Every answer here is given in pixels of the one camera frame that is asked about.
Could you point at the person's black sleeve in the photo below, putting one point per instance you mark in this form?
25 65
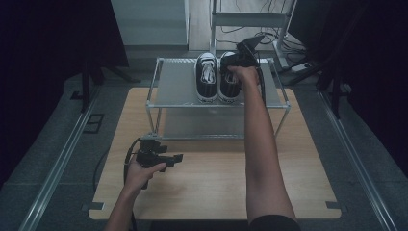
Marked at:
274 224

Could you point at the dark curtain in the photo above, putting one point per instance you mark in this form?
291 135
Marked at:
48 48
378 64

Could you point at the white cabinet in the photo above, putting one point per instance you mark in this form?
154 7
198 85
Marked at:
150 22

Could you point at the metal two-tier shoe rack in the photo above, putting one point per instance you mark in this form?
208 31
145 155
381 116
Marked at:
179 83

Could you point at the dark floor socket plate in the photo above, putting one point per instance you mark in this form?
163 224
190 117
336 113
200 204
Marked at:
94 123

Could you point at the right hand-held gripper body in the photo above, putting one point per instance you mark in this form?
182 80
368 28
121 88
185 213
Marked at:
245 53

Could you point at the white metal stand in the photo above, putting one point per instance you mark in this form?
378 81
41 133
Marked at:
247 19

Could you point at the person's right hand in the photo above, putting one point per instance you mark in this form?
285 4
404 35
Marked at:
245 75

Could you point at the black tripod stand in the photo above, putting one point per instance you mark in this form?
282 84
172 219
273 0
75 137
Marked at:
335 86
86 86

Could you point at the metal floor rail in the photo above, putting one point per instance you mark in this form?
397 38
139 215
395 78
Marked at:
356 160
57 166

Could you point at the black canvas sneaker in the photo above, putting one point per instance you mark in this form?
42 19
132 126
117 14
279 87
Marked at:
228 86
207 77

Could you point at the person's left hand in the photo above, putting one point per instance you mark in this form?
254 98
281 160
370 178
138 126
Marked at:
139 178

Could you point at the white power strip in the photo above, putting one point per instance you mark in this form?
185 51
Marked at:
300 67

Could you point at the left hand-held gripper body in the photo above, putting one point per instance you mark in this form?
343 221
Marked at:
148 154

